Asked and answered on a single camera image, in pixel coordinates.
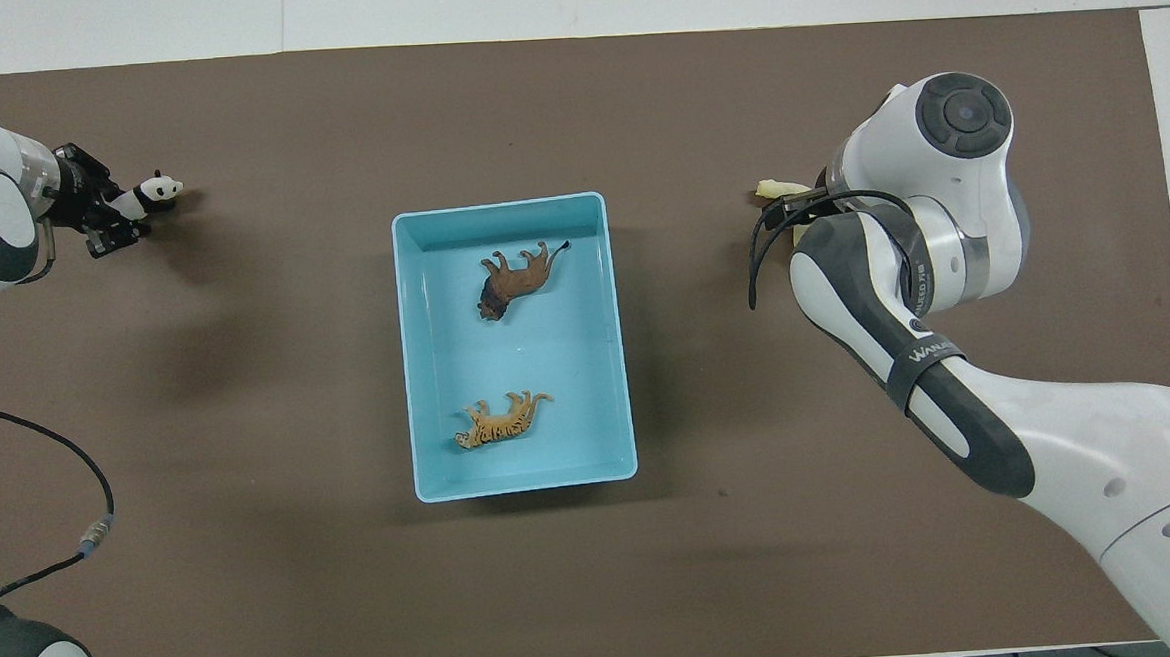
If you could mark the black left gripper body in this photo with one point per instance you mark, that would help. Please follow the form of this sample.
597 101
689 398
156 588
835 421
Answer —
77 190

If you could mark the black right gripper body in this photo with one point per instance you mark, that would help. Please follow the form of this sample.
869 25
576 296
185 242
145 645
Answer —
799 207

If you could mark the cream horse toy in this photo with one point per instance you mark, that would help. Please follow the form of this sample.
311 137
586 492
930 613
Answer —
776 188

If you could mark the black and white panda toy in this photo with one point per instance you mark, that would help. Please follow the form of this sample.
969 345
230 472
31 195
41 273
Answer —
157 193

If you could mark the brown lion toy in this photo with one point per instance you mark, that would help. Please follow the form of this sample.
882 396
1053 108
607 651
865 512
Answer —
517 280

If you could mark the orange striped tiger toy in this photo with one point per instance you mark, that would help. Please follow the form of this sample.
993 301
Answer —
505 425

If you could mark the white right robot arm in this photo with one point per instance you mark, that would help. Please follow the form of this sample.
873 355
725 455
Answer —
949 199

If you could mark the light blue storage box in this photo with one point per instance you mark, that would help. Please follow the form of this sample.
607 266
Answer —
547 361

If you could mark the brown table mat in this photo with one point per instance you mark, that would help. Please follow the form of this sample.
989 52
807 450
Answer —
693 93

